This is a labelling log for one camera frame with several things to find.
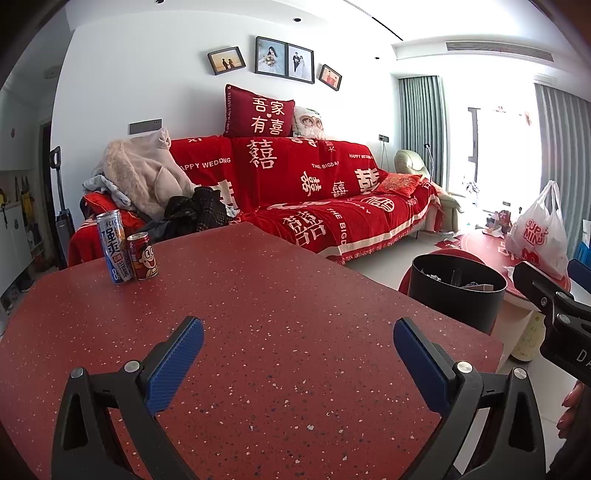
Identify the face print cushion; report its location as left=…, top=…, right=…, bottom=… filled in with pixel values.
left=293, top=106, right=326, bottom=140

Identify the round red low table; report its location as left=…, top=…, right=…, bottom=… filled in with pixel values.
left=455, top=231, right=573, bottom=301

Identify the grey green curtain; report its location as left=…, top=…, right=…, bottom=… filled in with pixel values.
left=533, top=83, right=591, bottom=259
left=398, top=76, right=446, bottom=190

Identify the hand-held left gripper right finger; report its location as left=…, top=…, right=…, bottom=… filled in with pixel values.
left=393, top=318, right=548, bottom=480

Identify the small red photo frame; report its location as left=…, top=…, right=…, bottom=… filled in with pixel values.
left=318, top=64, right=343, bottom=90

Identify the short red drink can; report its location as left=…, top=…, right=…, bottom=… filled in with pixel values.
left=127, top=232, right=158, bottom=281

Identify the sunset photo frame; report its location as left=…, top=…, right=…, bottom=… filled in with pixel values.
left=207, top=46, right=245, bottom=76

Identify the red embroidered cushion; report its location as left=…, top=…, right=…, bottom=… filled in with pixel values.
left=373, top=174, right=423, bottom=197

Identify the red satin pillow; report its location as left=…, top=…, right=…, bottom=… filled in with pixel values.
left=82, top=193, right=144, bottom=223

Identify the dark checked garment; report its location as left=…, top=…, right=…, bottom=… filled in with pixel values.
left=148, top=186, right=241, bottom=243

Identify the bride photo frame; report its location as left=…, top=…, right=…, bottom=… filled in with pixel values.
left=255, top=36, right=289, bottom=77

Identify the ceiling air vent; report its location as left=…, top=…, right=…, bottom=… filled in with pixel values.
left=445, top=41, right=554, bottom=63

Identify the grey cloth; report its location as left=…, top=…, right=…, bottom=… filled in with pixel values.
left=83, top=174, right=139, bottom=210

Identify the beige fleece coat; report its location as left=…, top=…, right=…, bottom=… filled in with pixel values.
left=102, top=128, right=197, bottom=220

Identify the black trash bin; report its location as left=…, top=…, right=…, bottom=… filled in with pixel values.
left=409, top=253, right=507, bottom=334

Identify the white cabinet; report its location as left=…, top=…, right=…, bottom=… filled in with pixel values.
left=0, top=171, right=37, bottom=296

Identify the wedding couple photo frame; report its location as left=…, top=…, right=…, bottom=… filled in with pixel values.
left=286, top=43, right=315, bottom=84

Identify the upright vacuum cleaner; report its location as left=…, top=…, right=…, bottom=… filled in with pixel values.
left=50, top=147, right=71, bottom=269

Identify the tall blue white drink can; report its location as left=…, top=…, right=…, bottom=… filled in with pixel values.
left=96, top=210, right=134, bottom=285

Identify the red printed square cushion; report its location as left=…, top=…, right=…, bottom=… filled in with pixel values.
left=225, top=84, right=296, bottom=138

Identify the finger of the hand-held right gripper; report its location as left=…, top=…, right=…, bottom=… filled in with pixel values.
left=567, top=258, right=591, bottom=296
left=512, top=261, right=575, bottom=324

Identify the red printed sofa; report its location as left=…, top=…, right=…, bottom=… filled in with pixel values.
left=69, top=136, right=446, bottom=267

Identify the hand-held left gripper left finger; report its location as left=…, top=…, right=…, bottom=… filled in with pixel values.
left=52, top=316, right=205, bottom=480

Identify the grey wall switch panel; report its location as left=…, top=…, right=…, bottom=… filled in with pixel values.
left=129, top=119, right=163, bottom=136

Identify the white printed shopping bag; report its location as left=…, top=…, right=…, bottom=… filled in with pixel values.
left=505, top=181, right=570, bottom=280

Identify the person's right hand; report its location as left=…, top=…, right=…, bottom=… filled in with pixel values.
left=556, top=382, right=587, bottom=439

